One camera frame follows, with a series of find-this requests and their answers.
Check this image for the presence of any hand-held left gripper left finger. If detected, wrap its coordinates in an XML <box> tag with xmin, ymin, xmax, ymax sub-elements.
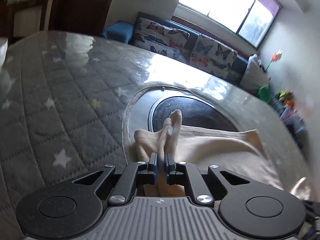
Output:
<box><xmin>72</xmin><ymin>153</ymin><xmax>158</xmax><ymax>204</ymax></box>

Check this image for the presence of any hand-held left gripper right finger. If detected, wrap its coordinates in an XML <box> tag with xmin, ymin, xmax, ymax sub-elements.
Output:
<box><xmin>165</xmin><ymin>155</ymin><xmax>250</xmax><ymax>204</ymax></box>

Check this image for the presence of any cream shirt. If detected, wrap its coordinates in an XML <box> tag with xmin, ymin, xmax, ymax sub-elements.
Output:
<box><xmin>134</xmin><ymin>109</ymin><xmax>313</xmax><ymax>198</ymax></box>

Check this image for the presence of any round black induction cooktop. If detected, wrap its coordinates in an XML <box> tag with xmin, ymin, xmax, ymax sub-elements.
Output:
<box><xmin>125</xmin><ymin>86</ymin><xmax>239</xmax><ymax>153</ymax></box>

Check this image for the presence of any butterfly print cushion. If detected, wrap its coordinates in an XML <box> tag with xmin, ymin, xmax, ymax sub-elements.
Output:
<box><xmin>189</xmin><ymin>34</ymin><xmax>238</xmax><ymax>79</ymax></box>
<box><xmin>132</xmin><ymin>17</ymin><xmax>190</xmax><ymax>60</ymax></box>

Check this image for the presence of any green plastic basin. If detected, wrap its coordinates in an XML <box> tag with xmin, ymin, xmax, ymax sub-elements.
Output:
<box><xmin>257</xmin><ymin>85</ymin><xmax>273</xmax><ymax>103</ymax></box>

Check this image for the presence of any teddy bear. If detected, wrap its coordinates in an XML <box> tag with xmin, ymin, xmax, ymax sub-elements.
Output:
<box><xmin>275</xmin><ymin>90</ymin><xmax>293</xmax><ymax>103</ymax></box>

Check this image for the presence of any grey pillow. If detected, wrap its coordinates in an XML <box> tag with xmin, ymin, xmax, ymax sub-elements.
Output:
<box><xmin>240</xmin><ymin>54</ymin><xmax>270</xmax><ymax>94</ymax></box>

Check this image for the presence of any blue sofa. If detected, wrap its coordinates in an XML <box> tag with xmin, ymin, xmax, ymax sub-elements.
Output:
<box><xmin>101</xmin><ymin>11</ymin><xmax>270</xmax><ymax>90</ymax></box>

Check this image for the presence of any colourful pinwheel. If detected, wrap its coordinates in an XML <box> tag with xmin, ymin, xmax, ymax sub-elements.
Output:
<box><xmin>266</xmin><ymin>50</ymin><xmax>283</xmax><ymax>72</ymax></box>

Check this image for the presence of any window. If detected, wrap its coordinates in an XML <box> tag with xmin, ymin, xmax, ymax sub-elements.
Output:
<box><xmin>172</xmin><ymin>0</ymin><xmax>282</xmax><ymax>48</ymax></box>

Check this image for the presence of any dark wooden glass-panel door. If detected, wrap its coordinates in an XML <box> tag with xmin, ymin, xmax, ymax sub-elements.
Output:
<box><xmin>49</xmin><ymin>0</ymin><xmax>118</xmax><ymax>33</ymax></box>

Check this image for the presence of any white bowl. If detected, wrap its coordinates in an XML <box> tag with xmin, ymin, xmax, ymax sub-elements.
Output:
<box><xmin>0</xmin><ymin>37</ymin><xmax>9</xmax><ymax>68</ymax></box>

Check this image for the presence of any dark wooden counter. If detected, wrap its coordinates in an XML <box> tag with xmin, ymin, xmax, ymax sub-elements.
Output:
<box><xmin>7</xmin><ymin>0</ymin><xmax>50</xmax><ymax>38</ymax></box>

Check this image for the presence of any dark wooden display cabinet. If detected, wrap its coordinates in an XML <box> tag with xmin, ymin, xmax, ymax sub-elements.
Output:
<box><xmin>0</xmin><ymin>0</ymin><xmax>23</xmax><ymax>38</ymax></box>

